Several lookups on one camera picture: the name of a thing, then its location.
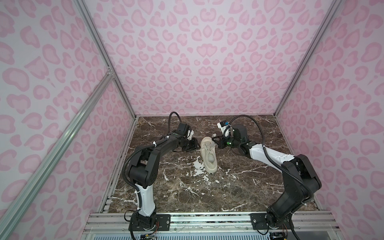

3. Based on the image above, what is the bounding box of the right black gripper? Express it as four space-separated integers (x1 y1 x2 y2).
211 133 242 150

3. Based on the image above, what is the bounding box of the cream white sneaker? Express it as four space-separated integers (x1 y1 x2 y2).
200 137 218 174

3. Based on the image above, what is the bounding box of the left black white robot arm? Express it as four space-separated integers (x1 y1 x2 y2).
122 130 200 231

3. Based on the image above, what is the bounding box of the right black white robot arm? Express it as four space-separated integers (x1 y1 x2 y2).
212 131 322 229

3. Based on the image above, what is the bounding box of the left diagonal aluminium strut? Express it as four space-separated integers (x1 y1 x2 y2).
1 73 114 240

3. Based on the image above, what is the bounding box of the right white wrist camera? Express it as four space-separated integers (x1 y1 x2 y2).
217 121 229 134

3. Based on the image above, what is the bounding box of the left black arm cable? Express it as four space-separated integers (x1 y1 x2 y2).
167 111 183 136

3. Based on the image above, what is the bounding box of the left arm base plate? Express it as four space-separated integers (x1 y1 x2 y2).
129 213 171 232

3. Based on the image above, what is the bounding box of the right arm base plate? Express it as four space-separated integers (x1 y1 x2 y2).
250 213 291 231

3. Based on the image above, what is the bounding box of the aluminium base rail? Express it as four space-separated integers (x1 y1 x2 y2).
81 211 344 240

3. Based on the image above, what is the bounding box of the right rear aluminium post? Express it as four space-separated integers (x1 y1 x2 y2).
274 0 344 119

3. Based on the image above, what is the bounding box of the aluminium post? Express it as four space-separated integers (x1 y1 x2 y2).
74 0 137 119
274 0 344 119

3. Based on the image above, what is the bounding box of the left rear aluminium post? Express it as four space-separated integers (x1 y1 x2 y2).
74 0 137 119

